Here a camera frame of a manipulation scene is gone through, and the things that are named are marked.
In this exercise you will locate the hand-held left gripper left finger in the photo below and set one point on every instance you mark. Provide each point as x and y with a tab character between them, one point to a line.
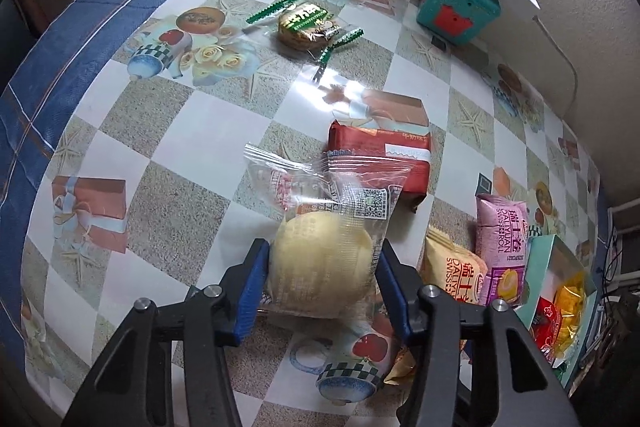
250	292

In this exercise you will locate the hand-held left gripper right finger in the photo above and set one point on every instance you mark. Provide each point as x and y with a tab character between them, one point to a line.
392	287

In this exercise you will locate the bread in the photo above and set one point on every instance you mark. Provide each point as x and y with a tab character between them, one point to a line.
320	267

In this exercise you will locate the white foam box green edge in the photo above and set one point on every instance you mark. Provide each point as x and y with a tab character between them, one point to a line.
537	262

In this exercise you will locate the orange roll cake packet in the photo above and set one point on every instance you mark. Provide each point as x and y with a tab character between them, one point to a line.
450	267

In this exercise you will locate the small yellow snack packet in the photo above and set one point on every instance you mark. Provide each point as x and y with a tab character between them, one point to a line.
400	364

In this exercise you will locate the pink roll cake packet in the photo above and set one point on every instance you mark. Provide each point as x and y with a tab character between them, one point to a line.
500	237

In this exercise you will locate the red-brown biscuit packet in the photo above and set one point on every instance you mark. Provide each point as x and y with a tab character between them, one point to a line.
380	142

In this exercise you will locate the red snack packet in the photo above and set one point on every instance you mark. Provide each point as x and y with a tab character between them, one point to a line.
545	317

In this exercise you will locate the green wrapped cookie packet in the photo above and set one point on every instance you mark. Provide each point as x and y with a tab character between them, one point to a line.
305	27

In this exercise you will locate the teal toy box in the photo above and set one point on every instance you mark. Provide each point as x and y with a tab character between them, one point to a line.
450	2

